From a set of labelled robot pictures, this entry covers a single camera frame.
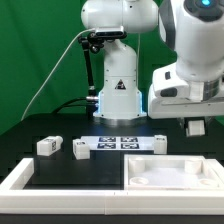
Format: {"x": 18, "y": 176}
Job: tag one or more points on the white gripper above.
{"x": 205, "y": 99}

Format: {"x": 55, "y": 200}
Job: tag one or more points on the white square table top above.
{"x": 172, "y": 172}

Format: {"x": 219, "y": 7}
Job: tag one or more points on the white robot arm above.
{"x": 194, "y": 29}

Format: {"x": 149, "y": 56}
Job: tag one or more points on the white fiducial marker sheet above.
{"x": 119, "y": 142}

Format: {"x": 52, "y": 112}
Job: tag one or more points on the white U-shaped fence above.
{"x": 15, "y": 199}

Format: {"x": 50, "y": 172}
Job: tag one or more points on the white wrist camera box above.
{"x": 166, "y": 83}

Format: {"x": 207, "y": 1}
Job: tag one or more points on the black mounted camera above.
{"x": 110, "y": 32}

